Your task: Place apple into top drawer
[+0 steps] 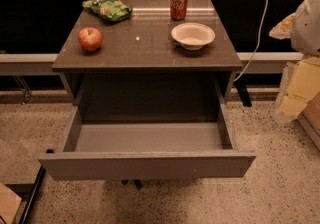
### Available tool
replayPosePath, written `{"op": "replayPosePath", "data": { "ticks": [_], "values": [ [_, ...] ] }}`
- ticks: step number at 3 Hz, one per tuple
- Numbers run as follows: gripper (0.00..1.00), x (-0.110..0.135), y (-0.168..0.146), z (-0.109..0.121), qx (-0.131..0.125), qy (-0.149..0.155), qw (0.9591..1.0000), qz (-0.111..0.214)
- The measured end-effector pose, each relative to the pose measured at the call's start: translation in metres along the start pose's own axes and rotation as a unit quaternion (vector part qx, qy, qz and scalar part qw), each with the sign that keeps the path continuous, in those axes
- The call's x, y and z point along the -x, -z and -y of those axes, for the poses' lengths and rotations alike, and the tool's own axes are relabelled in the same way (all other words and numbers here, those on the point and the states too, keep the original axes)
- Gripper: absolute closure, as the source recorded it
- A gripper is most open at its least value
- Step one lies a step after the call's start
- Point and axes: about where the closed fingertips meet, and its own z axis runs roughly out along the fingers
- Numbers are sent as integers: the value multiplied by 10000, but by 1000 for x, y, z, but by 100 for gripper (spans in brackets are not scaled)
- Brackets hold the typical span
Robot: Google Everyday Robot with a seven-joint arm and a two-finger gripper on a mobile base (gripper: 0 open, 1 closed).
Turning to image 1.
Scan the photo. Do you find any open grey top drawer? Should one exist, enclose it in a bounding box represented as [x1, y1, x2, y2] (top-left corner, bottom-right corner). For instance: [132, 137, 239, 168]
[39, 107, 256, 180]

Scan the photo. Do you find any red apple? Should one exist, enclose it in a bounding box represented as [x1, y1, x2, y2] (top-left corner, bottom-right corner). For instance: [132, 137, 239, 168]
[78, 27, 103, 52]

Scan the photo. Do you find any green chip bag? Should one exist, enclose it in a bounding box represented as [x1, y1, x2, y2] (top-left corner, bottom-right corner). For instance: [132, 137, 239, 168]
[82, 0, 133, 22]

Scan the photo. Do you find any red cola can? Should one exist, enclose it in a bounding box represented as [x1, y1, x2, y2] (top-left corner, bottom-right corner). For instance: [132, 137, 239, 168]
[170, 0, 188, 20]

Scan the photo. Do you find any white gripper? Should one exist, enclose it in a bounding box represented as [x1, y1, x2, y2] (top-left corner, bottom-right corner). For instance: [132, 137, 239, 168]
[269, 0, 320, 123]

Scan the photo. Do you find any cardboard box bottom left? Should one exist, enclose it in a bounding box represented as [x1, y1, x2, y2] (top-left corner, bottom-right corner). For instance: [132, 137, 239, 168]
[0, 183, 22, 224]

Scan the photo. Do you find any white cable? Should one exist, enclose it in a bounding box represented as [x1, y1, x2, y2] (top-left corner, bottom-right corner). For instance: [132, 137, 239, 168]
[233, 0, 270, 83]

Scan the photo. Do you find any white paper bowl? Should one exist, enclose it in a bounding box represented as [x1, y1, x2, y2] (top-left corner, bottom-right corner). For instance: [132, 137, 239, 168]
[171, 23, 215, 50]

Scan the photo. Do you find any cardboard box right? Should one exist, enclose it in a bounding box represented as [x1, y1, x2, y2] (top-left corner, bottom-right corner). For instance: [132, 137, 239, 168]
[298, 92, 320, 151]

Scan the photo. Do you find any black floor rail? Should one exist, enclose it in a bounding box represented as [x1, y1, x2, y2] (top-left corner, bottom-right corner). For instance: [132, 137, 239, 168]
[5, 166, 46, 224]

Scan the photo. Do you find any dark grey cabinet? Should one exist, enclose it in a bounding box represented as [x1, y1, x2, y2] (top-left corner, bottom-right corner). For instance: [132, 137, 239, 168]
[53, 0, 241, 123]

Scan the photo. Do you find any cardboard box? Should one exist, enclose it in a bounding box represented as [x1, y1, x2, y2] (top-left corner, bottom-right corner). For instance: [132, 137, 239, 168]
[0, 183, 22, 224]
[298, 92, 320, 151]

